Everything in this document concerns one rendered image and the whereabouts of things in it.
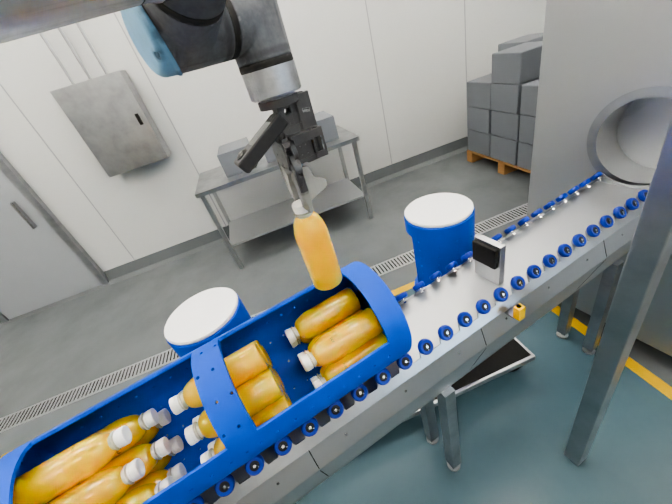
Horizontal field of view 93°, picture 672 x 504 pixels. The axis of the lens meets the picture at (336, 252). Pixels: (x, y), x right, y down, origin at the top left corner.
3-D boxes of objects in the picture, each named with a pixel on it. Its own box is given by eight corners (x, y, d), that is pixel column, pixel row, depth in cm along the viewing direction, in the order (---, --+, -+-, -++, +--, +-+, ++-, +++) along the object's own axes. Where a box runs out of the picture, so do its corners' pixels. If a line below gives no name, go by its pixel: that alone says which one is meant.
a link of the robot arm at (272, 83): (249, 73, 47) (235, 76, 55) (261, 107, 50) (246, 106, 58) (302, 57, 50) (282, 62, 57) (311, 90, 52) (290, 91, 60)
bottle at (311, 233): (334, 291, 72) (309, 221, 61) (308, 287, 75) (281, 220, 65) (346, 271, 76) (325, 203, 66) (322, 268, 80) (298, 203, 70)
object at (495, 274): (504, 282, 106) (506, 244, 97) (495, 288, 105) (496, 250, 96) (479, 269, 114) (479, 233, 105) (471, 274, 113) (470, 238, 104)
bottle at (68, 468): (37, 491, 66) (128, 436, 71) (23, 525, 60) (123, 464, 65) (12, 472, 63) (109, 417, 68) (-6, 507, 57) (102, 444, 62)
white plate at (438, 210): (463, 187, 142) (463, 189, 143) (400, 200, 147) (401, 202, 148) (483, 217, 120) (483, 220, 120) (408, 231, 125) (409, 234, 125)
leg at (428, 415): (441, 440, 157) (429, 363, 122) (432, 447, 155) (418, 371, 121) (432, 430, 161) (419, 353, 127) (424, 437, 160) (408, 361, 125)
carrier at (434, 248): (468, 320, 191) (420, 326, 196) (463, 189, 143) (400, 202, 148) (483, 361, 168) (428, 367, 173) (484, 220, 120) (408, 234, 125)
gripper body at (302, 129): (330, 158, 59) (311, 88, 53) (289, 175, 57) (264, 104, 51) (313, 152, 66) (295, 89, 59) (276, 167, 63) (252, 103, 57)
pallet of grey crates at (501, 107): (613, 163, 317) (647, 20, 251) (545, 190, 308) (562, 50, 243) (520, 140, 416) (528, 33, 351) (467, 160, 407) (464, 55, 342)
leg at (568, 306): (570, 335, 183) (591, 248, 149) (564, 340, 181) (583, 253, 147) (560, 329, 188) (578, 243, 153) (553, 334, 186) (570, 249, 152)
